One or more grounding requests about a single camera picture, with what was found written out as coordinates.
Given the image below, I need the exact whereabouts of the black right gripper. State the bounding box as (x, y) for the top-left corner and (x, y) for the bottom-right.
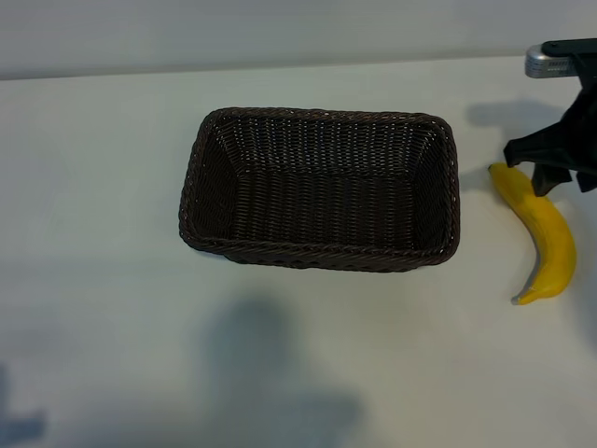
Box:
(503, 86), (597, 197)

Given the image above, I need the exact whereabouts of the yellow banana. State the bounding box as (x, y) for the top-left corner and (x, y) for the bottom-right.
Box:
(487, 161), (578, 307)

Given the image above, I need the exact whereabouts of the dark brown woven basket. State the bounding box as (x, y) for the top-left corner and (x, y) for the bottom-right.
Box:
(177, 106), (462, 274)

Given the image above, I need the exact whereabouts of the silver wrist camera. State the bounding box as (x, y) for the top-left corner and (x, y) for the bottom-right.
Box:
(524, 43), (582, 80)

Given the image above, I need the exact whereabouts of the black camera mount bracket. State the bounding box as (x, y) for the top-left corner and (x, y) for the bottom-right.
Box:
(540, 40), (597, 90)

